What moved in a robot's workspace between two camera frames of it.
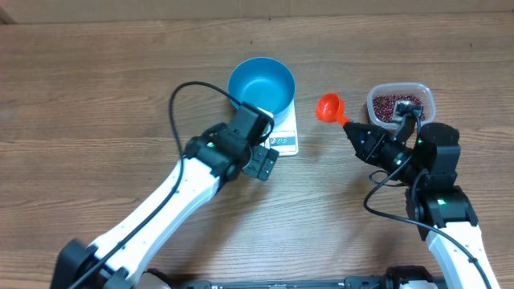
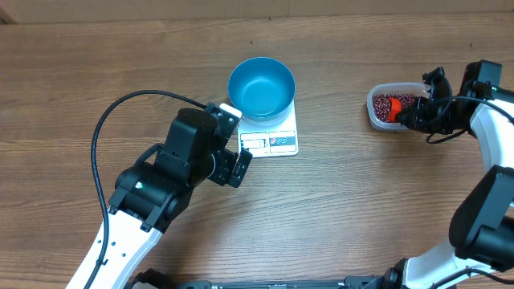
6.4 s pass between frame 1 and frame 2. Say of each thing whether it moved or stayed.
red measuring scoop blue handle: moved
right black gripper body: moved
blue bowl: stayed
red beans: stayed
